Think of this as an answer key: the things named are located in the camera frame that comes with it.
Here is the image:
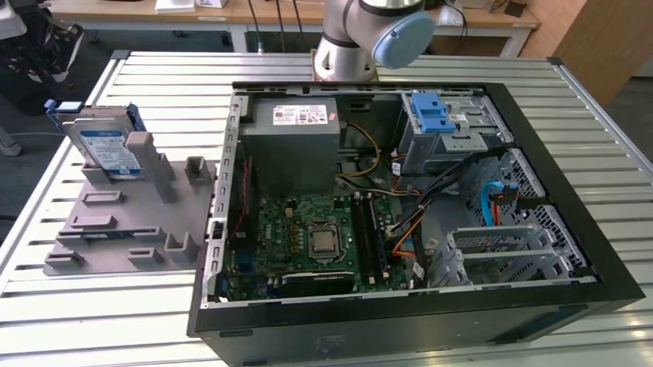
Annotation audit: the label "black graphics card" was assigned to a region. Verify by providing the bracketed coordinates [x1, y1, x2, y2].
[278, 270, 357, 297]

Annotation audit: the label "orange flat wire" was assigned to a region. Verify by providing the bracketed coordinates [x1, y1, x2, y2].
[392, 235, 419, 258]

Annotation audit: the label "black wire bundle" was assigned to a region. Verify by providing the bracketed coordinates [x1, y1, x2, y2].
[408, 148, 512, 245]

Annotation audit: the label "metal optical drive cage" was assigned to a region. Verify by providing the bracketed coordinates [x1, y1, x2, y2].
[397, 91, 515, 177]

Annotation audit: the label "blue data wire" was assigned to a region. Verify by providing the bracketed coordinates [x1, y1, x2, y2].
[479, 182, 512, 229]

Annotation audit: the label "black open PC case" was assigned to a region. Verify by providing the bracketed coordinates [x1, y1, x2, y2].
[186, 80, 647, 364]

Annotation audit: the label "black red power wire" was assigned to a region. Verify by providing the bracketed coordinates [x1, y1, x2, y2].
[497, 183, 552, 211]

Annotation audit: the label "dark RAM stick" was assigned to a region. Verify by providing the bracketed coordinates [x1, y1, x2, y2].
[367, 193, 395, 280]

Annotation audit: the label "blue plastic drive latch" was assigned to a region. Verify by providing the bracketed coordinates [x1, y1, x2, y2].
[411, 93, 456, 133]

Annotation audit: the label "hard disk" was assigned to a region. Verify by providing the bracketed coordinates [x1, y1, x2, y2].
[45, 99, 150, 181]

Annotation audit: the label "wooden cabinet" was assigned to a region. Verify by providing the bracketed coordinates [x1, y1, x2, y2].
[520, 0, 653, 108]

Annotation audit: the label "green motherboard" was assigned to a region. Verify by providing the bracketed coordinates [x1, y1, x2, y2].
[224, 193, 413, 301]

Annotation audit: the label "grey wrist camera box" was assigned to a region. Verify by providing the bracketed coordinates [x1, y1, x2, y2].
[0, 0, 29, 39]

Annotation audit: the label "metal disk bay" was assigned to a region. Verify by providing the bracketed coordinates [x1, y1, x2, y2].
[428, 225, 583, 287]

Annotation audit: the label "black waste bin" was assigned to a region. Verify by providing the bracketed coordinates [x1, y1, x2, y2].
[0, 78, 67, 116]

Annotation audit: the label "yellow wires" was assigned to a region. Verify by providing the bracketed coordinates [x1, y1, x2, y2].
[336, 122, 384, 179]

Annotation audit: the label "grey power supply unit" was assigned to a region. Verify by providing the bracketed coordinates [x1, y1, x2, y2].
[240, 97, 343, 198]

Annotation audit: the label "grey furniture foot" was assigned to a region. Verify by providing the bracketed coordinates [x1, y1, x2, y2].
[0, 124, 23, 157]

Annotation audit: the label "long wooden desk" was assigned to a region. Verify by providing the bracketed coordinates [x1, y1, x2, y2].
[50, 0, 543, 34]

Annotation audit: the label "silver CPU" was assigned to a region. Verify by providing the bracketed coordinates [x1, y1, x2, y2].
[310, 228, 340, 256]

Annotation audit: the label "grey parts rack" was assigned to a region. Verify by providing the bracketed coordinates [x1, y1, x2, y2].
[43, 132, 220, 277]

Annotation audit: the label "red twisted wire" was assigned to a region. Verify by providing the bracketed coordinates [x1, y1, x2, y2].
[234, 154, 256, 238]

